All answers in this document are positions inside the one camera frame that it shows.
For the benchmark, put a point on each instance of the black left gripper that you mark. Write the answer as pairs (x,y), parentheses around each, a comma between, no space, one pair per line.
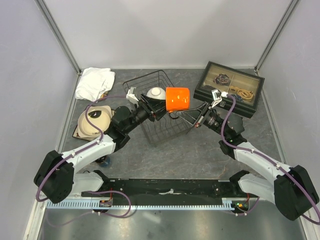
(156,106)

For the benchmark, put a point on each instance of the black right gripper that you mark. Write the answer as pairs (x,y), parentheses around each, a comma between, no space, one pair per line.
(195,115)

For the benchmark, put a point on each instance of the white ceramic bowl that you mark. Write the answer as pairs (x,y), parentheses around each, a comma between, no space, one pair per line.
(156,93)

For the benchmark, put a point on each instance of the orange plastic mug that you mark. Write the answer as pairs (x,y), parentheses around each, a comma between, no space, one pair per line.
(177,99)

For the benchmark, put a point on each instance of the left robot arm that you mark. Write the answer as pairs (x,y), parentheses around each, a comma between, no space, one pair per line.
(59,174)

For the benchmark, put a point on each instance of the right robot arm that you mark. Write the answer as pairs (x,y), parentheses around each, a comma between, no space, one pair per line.
(289,188)

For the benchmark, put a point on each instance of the black glass-lid jewelry box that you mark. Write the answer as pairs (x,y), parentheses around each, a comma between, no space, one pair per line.
(245,87)

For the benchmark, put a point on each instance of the white crumpled cloth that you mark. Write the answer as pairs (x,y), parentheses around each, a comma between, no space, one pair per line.
(93,83)

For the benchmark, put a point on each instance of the small dark blue cup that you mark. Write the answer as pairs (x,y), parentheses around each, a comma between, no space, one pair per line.
(104,161)

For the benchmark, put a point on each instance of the square floral plate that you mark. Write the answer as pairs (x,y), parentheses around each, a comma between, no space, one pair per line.
(77,133)

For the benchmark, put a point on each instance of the black wire dish rack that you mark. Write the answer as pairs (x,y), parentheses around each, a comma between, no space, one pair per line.
(168,127)

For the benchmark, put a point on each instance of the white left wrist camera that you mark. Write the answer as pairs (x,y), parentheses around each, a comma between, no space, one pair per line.
(131,97)

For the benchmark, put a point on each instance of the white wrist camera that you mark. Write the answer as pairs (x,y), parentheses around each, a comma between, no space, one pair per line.
(217,97)
(131,97)

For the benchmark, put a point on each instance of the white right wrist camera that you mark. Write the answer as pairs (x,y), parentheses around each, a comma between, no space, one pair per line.
(217,97)

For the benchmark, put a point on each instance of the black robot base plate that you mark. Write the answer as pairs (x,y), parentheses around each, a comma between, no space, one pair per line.
(174,191)

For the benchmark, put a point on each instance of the blue slotted cable duct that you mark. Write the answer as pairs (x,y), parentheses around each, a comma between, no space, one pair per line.
(97,204)

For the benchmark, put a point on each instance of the aluminium frame rail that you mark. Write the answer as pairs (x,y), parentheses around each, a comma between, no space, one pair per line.
(58,34)

